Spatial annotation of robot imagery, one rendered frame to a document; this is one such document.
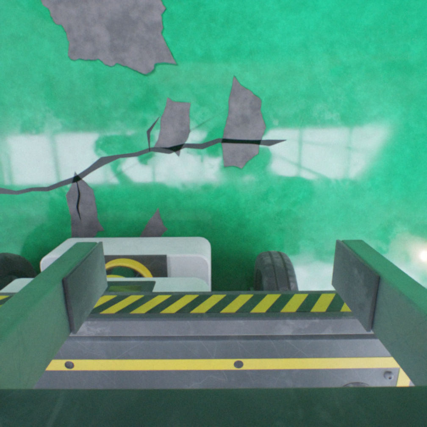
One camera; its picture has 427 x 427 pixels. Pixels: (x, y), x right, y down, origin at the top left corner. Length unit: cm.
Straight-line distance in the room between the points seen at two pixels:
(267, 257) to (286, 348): 23
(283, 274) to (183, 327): 23
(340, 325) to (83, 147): 49
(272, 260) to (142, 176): 28
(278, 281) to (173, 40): 42
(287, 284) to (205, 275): 12
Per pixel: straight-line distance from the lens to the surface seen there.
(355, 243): 17
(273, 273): 49
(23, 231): 70
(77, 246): 17
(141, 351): 32
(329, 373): 35
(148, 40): 59
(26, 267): 68
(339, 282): 17
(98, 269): 16
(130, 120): 58
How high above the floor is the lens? 56
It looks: 74 degrees down
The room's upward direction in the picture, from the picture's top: 180 degrees counter-clockwise
